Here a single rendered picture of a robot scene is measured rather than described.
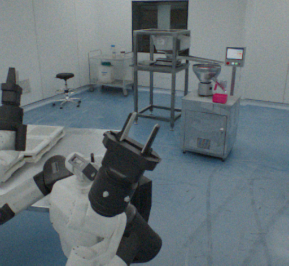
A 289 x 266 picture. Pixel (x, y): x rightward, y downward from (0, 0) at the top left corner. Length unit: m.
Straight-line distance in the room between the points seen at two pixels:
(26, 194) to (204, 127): 2.98
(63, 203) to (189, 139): 3.13
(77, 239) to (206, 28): 5.96
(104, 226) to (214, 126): 3.28
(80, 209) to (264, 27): 5.95
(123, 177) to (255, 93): 6.06
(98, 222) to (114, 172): 0.12
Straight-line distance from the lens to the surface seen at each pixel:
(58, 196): 1.08
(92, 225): 0.70
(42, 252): 2.79
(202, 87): 4.06
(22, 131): 1.16
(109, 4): 7.64
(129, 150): 0.61
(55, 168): 1.20
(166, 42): 4.77
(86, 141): 2.42
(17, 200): 1.24
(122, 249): 0.88
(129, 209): 0.90
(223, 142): 3.93
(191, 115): 3.94
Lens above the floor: 1.81
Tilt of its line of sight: 20 degrees down
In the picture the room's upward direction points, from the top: straight up
